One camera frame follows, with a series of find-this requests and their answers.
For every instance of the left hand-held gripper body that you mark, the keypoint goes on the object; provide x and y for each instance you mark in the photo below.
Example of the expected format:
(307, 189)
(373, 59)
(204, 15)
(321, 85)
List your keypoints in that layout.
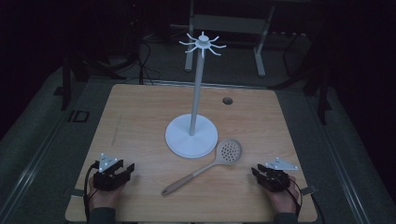
(106, 180)

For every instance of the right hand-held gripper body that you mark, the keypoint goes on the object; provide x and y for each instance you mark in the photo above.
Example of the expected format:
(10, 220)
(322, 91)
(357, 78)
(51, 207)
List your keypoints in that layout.
(275, 180)

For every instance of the person's left hand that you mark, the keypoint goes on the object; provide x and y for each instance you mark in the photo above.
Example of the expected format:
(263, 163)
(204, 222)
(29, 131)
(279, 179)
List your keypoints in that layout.
(104, 197)

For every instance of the person's right hand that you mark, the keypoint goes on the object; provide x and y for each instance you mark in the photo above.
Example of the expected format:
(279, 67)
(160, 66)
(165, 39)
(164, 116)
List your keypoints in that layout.
(281, 199)

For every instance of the grey tape tab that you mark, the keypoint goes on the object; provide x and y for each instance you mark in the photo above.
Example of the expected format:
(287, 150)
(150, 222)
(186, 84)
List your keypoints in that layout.
(77, 192)
(308, 190)

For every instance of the beige slotted spoon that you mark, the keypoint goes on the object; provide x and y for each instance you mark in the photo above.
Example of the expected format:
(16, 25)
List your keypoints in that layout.
(230, 151)

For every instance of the dark floor socket box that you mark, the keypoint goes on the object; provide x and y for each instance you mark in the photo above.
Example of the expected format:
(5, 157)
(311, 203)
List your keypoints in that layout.
(78, 116)

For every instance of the white hook stand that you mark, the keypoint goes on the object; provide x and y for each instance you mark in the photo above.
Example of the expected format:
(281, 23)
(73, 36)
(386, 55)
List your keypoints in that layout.
(191, 141)

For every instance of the dark metal stand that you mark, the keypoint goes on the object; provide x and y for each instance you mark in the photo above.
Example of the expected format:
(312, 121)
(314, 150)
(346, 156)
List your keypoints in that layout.
(322, 93)
(66, 84)

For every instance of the grey metal desk frame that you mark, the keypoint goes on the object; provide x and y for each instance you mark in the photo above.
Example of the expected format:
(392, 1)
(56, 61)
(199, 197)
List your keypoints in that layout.
(227, 24)

